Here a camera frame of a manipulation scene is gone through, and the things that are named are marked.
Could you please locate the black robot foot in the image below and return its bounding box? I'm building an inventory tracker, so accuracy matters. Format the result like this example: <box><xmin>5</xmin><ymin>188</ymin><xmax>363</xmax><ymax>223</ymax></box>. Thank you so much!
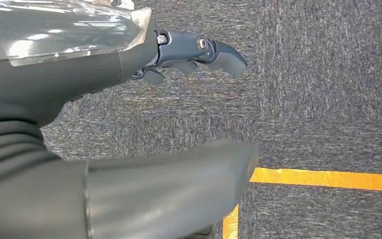
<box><xmin>183</xmin><ymin>225</ymin><xmax>213</xmax><ymax>239</ymax></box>

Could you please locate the yellow floor tape outline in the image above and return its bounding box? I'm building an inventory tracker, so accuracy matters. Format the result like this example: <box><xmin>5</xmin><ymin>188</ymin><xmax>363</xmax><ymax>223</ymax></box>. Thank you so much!
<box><xmin>222</xmin><ymin>167</ymin><xmax>382</xmax><ymax>239</ymax></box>

